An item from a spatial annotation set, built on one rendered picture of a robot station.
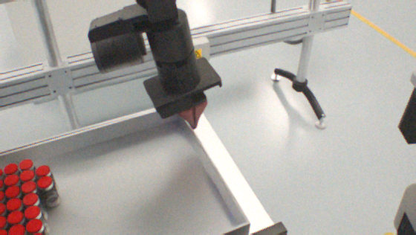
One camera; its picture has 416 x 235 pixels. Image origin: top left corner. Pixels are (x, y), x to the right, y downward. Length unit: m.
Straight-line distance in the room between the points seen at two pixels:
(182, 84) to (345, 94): 1.83
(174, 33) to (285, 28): 1.34
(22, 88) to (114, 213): 1.03
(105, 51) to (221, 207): 0.27
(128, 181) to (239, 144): 1.32
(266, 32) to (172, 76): 1.24
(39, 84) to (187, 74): 1.06
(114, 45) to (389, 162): 1.66
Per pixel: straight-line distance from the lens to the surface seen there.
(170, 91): 0.55
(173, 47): 0.50
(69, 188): 0.62
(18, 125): 2.21
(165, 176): 0.61
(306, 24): 1.86
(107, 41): 0.50
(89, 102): 2.21
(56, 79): 1.53
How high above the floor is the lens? 1.34
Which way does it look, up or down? 42 degrees down
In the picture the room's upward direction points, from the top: straight up
